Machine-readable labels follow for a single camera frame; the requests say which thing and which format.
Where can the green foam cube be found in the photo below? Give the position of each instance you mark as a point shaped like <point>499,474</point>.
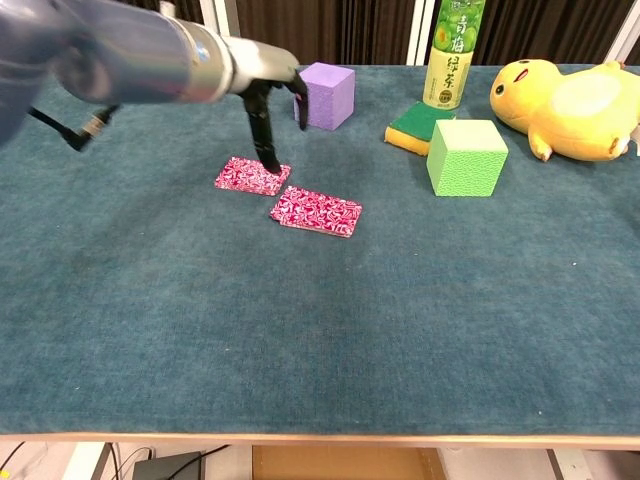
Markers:
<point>465,165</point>

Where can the yellow green sponge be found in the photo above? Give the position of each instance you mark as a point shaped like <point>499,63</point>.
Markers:
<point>415,125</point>

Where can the brown cardboard box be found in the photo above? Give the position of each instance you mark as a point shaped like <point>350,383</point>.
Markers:
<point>345,465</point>

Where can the pink patterned card stack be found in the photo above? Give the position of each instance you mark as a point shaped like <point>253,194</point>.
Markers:
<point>240,177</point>

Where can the dark pleated curtain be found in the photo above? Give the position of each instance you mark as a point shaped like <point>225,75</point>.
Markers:
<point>350,30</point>

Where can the purple foam cube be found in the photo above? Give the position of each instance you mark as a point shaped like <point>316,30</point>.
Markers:
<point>330,95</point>

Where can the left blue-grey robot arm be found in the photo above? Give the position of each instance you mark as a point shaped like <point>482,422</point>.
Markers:
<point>125,55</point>

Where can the white table leg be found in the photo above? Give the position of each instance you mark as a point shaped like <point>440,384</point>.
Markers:
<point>567,467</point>
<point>82,462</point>

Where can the white frame post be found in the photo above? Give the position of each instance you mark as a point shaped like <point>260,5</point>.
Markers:
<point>225,15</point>
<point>419,35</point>
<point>627,35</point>

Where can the teal table cloth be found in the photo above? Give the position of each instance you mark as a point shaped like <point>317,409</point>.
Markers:
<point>300,300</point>

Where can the dark grey box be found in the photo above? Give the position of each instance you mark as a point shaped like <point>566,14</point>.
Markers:
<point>165,470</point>

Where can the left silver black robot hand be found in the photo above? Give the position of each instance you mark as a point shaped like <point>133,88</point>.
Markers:
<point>265,62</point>

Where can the yellow plush toy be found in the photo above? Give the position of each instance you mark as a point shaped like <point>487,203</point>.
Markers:
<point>575,110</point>

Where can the green tea bottle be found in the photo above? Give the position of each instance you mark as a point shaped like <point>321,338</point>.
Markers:
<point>450,65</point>

